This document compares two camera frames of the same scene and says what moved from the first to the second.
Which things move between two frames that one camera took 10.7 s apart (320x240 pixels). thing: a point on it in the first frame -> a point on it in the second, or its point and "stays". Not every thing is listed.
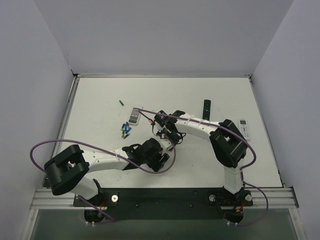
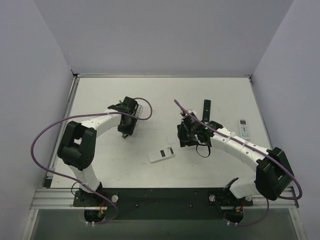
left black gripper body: (161, 160) -> (126, 128)
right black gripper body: (162, 124) -> (184, 139)
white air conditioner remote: (244, 129) stays
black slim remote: (206, 110) stays
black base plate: (166, 203) stays
